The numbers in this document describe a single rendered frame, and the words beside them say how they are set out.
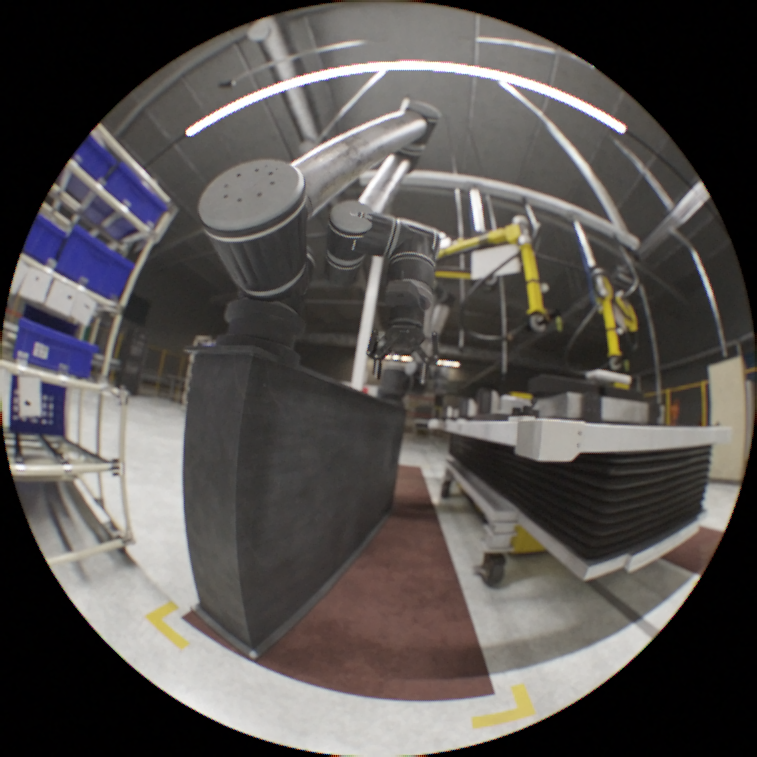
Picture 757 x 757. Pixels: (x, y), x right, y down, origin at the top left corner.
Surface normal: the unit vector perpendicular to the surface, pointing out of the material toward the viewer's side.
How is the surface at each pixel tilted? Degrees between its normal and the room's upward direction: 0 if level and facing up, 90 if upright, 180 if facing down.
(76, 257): 94
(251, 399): 90
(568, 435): 90
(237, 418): 90
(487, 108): 176
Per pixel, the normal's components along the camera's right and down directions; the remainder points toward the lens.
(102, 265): 0.97, 0.19
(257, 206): 0.28, -0.04
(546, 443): -0.12, -0.18
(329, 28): -0.06, 0.98
